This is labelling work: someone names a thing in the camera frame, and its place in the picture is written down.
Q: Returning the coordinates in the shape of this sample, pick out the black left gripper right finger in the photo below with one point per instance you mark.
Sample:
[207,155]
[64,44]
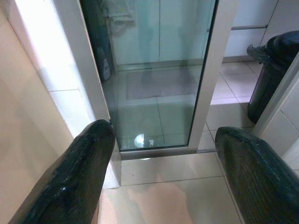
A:
[257,177]

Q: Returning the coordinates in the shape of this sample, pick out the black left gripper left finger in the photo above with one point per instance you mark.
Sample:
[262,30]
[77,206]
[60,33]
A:
[70,175]

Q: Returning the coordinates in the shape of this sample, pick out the black pedal trash bin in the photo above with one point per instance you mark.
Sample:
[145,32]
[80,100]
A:
[266,81]

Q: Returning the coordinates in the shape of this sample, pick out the grey floor mat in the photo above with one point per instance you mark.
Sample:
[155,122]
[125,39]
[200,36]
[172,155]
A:
[163,84]

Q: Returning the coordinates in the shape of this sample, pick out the white kitchen cabinet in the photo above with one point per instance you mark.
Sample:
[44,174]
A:
[247,14]

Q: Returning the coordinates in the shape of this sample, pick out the glass sliding door aluminium frame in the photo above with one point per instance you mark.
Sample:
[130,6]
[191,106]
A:
[163,112]

